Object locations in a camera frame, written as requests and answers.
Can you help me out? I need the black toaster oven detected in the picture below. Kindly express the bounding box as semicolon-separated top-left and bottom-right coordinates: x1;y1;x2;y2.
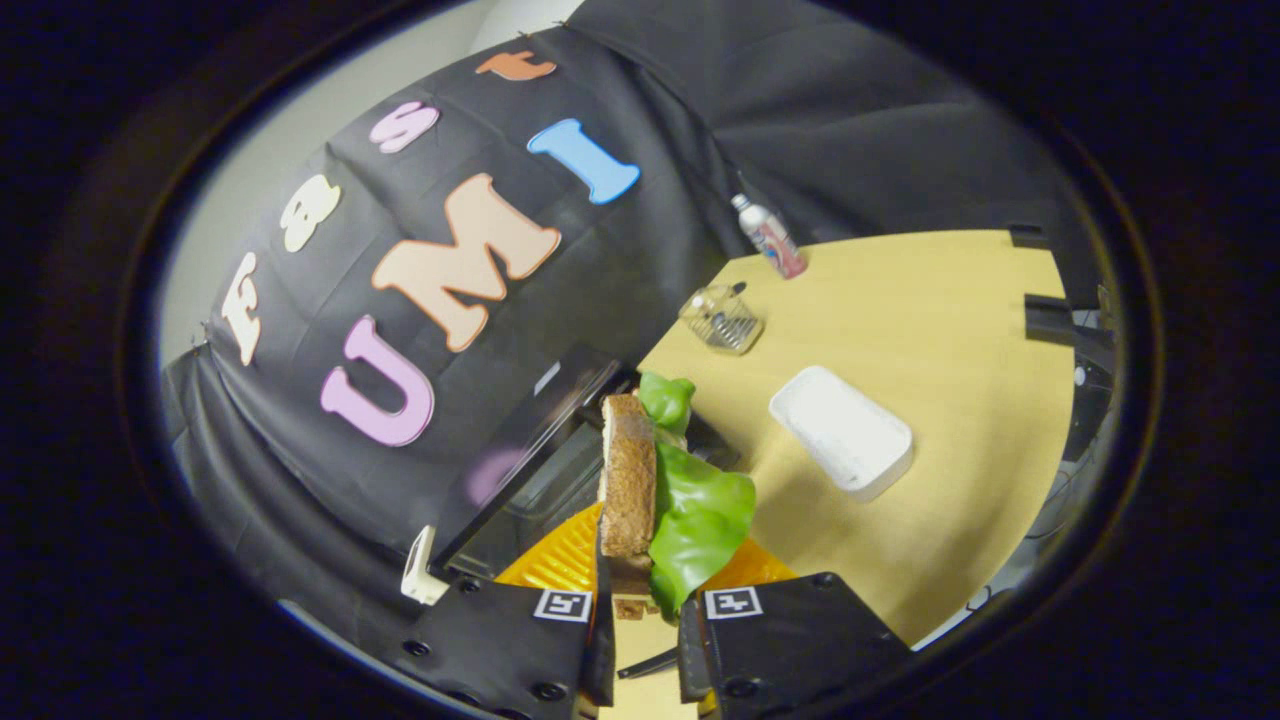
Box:
438;345;743;681

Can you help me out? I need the black backdrop cloth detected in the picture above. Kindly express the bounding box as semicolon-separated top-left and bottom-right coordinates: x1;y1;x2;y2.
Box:
160;0;1101;641

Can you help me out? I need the white pink drink bottle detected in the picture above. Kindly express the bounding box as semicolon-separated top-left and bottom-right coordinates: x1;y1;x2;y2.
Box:
731;193;809;280

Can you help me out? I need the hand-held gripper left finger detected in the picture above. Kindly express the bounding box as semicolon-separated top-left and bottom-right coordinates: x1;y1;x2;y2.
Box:
400;503;616;720

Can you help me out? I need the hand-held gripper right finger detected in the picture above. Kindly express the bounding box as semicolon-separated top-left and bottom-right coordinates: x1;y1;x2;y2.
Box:
678;540;913;706

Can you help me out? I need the white bread toaster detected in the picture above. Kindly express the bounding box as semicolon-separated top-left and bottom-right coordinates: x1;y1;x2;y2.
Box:
401;526;451;607

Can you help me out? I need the lettuce sandwich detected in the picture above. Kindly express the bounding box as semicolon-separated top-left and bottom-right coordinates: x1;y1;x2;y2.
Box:
598;372;758;622

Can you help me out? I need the clear glass jar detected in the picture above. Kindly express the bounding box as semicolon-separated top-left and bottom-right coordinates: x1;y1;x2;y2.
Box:
678;282;766;356

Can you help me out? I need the white rectangular tray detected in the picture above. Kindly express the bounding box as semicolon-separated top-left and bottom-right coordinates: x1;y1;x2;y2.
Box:
768;365;915;503

